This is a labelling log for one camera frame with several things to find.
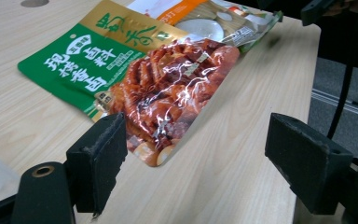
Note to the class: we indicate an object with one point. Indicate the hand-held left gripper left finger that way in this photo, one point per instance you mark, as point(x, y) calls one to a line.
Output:
point(98, 161)

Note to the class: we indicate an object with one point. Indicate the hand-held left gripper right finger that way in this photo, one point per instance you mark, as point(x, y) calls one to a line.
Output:
point(307, 168)

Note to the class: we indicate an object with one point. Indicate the green and gold seasoning packet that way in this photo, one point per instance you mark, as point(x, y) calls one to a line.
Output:
point(84, 62)

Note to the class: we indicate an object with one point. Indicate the white and orange food packet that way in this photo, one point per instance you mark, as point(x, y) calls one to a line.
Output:
point(205, 28)

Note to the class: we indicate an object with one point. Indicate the black metal stand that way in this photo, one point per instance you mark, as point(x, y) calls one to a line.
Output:
point(341, 99)

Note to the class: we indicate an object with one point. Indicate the grey floor strip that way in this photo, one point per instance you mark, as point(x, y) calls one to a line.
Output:
point(345, 101)

